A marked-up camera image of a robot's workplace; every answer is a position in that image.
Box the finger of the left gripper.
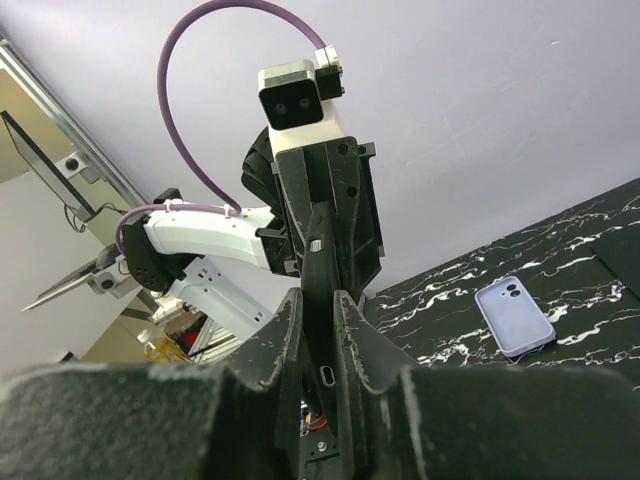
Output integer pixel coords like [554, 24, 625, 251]
[275, 147, 320, 279]
[327, 138, 383, 300]

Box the monitor on arm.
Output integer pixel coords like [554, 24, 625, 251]
[1, 111, 97, 222]

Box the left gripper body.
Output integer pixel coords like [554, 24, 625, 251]
[254, 137, 386, 296]

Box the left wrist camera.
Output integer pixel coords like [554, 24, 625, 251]
[258, 45, 346, 154]

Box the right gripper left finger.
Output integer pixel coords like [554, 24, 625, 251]
[1, 288, 303, 479]

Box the orange drink bottle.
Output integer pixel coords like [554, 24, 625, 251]
[137, 329, 192, 364]

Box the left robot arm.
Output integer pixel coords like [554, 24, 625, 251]
[116, 132, 384, 340]

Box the left aluminium frame post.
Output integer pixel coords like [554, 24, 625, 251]
[1, 34, 148, 206]

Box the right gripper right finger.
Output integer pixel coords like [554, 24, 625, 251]
[334, 291, 639, 479]

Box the black phone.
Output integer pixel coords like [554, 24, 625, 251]
[591, 229, 640, 298]

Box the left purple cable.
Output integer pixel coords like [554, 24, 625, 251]
[114, 0, 329, 256]

